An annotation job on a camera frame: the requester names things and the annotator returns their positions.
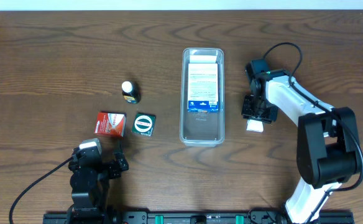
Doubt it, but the small green white box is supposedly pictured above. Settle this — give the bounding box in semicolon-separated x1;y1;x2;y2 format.
246;119;264;133

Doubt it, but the blue white medicine box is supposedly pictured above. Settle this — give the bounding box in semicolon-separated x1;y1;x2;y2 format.
187;63;219;113

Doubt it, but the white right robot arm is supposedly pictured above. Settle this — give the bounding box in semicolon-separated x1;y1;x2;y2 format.
242;63;363;223

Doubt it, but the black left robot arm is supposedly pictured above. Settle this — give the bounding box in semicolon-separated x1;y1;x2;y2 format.
67;138;129;223

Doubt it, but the clear plastic container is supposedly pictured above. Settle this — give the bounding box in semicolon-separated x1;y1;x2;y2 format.
180;48;225;147

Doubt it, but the red Panadol box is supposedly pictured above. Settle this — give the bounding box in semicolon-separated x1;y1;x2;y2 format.
94;112;126;138

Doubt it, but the green Zam-Buk box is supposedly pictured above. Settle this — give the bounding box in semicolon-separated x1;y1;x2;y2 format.
132;113;156;136

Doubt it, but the dark syrup bottle white cap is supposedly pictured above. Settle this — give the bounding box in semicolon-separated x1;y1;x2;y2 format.
121;81;140;104

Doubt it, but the black mounting rail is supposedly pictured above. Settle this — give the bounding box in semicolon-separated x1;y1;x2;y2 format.
42;210;355;224

